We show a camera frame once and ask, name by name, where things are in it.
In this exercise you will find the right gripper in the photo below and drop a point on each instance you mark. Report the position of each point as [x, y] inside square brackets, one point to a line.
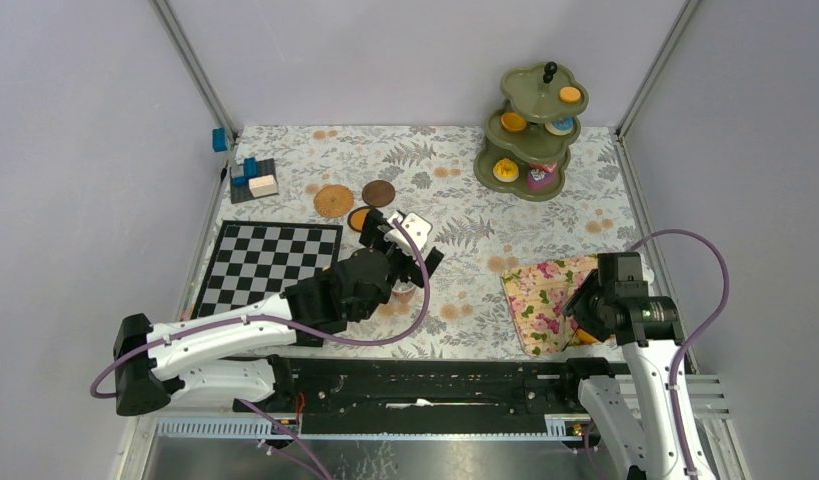
[577, 306]

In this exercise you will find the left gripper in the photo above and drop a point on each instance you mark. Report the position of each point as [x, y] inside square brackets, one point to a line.
[413, 272]

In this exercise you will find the metal tongs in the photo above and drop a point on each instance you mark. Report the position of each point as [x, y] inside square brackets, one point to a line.
[571, 339]

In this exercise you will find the yellow frosted donut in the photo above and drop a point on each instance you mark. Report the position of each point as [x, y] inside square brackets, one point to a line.
[506, 170]

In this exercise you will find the purple candy packet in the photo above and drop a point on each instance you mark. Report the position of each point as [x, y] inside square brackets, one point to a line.
[538, 180]

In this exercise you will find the blue frosted donut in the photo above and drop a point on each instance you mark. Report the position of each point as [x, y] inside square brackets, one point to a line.
[561, 127]

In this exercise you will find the round orange biscuit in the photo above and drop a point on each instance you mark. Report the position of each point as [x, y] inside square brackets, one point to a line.
[570, 95]

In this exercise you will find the pink strawberry cake slice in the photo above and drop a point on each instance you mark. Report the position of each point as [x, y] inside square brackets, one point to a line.
[547, 168]

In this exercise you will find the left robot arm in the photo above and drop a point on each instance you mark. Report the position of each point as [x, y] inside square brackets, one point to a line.
[202, 362]

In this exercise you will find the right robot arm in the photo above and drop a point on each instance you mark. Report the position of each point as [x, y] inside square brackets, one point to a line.
[661, 441]

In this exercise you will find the small orange cookie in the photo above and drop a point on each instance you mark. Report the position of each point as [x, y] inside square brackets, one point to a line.
[584, 338]

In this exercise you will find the dark brown round coaster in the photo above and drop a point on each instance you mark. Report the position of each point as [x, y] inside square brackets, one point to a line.
[378, 193]

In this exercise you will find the black orange face coaster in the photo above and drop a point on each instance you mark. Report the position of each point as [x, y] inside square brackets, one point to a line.
[356, 218]

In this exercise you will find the floral snack tray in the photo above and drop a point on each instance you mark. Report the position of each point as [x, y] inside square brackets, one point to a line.
[536, 294]

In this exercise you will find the floral tablecloth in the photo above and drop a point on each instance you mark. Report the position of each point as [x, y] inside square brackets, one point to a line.
[481, 233]

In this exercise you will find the black white chessboard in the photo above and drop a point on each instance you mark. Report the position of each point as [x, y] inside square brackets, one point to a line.
[252, 260]

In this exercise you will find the toy block set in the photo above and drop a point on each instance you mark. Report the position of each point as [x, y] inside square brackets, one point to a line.
[252, 179]

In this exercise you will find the green three-tier serving stand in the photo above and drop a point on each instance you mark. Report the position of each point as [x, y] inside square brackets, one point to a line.
[531, 92]

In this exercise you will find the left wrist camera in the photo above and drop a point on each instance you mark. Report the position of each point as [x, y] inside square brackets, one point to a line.
[416, 227]

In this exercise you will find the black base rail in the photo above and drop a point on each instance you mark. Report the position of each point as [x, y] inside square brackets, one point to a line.
[418, 397]

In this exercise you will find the blue clip on frame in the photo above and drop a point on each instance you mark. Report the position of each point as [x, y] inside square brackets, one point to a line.
[220, 140]

